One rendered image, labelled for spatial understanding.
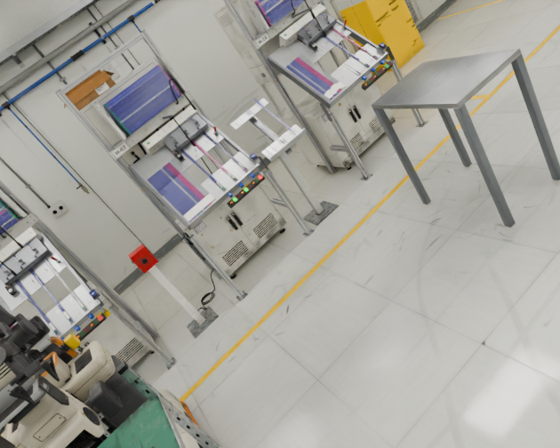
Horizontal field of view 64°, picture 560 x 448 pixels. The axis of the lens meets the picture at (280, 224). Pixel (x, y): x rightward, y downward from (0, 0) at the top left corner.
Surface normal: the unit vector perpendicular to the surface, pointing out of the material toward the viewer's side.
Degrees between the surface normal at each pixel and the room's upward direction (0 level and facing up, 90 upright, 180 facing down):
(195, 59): 90
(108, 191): 90
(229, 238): 90
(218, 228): 90
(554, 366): 0
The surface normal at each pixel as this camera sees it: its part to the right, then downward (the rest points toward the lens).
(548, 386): -0.54, -0.73
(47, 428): 0.55, 0.26
